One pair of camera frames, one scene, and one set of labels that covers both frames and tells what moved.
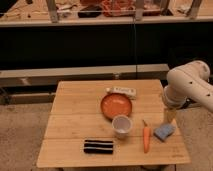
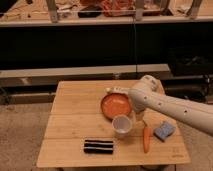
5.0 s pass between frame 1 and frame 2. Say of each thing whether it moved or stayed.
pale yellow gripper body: moved
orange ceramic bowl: stayed
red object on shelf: stayed
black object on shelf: stayed
